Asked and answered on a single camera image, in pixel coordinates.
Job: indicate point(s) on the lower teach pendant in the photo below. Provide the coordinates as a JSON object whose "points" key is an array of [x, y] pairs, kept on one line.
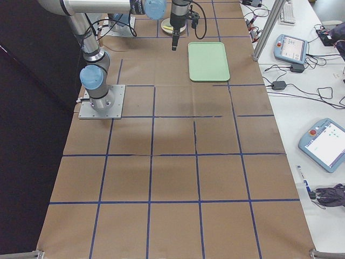
{"points": [[324, 143]]}

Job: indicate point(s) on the aluminium frame post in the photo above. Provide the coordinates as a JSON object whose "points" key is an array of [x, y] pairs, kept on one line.
{"points": [[269, 25]]}

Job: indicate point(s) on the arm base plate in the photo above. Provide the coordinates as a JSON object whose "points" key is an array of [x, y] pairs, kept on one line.
{"points": [[104, 29], [109, 107]]}

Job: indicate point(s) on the black power adapter lower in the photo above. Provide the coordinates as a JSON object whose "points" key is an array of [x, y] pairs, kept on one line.
{"points": [[278, 85]]}

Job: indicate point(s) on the white round plate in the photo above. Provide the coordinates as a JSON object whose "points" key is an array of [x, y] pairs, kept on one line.
{"points": [[167, 23]]}

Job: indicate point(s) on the teach pendant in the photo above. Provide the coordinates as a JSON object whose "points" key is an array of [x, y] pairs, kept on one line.
{"points": [[324, 143], [290, 49]]}

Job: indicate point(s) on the dark folded umbrella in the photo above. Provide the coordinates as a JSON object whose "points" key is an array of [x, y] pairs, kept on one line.
{"points": [[328, 197]]}

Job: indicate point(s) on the upper teach pendant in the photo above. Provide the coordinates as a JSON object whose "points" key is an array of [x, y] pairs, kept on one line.
{"points": [[290, 49]]}

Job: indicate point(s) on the black power adapter upper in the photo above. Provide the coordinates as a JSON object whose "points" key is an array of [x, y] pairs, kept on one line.
{"points": [[297, 68]]}

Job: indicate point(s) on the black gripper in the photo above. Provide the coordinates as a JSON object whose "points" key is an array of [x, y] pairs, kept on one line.
{"points": [[177, 21]]}

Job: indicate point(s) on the black power adapter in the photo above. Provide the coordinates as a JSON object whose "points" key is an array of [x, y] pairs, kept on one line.
{"points": [[297, 68], [278, 85]]}

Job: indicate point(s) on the light green tray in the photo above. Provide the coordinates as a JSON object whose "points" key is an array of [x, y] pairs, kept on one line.
{"points": [[208, 62]]}

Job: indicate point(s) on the white keyboard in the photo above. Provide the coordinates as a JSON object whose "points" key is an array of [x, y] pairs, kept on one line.
{"points": [[287, 16]]}

